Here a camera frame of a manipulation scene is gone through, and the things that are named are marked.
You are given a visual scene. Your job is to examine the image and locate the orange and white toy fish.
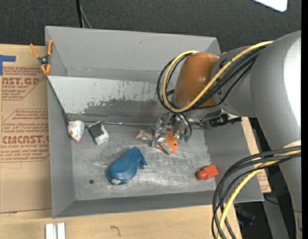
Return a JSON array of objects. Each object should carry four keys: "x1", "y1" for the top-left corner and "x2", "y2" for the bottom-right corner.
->
[{"x1": 135, "y1": 129, "x2": 179, "y2": 155}]

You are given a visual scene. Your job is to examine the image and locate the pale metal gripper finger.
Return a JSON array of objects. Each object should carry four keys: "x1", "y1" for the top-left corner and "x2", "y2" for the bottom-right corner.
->
[
  {"x1": 151, "y1": 129, "x2": 167, "y2": 148},
  {"x1": 159, "y1": 142, "x2": 171, "y2": 155}
]

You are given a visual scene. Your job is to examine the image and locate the black cylinder on white bracket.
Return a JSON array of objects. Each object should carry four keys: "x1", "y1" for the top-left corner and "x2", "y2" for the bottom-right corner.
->
[{"x1": 189, "y1": 110, "x2": 242, "y2": 130}]

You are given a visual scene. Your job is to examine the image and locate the grey metal bin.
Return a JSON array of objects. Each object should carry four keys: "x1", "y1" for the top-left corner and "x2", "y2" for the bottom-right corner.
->
[{"x1": 45, "y1": 25, "x2": 266, "y2": 219}]

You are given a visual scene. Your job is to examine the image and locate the small grey and white box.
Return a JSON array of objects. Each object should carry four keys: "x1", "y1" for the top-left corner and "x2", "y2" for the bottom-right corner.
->
[{"x1": 88, "y1": 120, "x2": 110, "y2": 146}]

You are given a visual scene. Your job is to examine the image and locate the brown cardboard board, red print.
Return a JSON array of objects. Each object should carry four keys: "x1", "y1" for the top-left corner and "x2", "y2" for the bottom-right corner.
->
[{"x1": 0, "y1": 43, "x2": 272, "y2": 215}]

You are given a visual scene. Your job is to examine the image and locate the white toy chicken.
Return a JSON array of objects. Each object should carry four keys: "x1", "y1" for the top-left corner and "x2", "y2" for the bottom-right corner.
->
[{"x1": 67, "y1": 119, "x2": 85, "y2": 144}]

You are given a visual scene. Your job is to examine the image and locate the red block with round end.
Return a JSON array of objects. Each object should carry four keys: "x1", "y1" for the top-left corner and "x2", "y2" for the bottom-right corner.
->
[{"x1": 195, "y1": 164, "x2": 220, "y2": 181}]

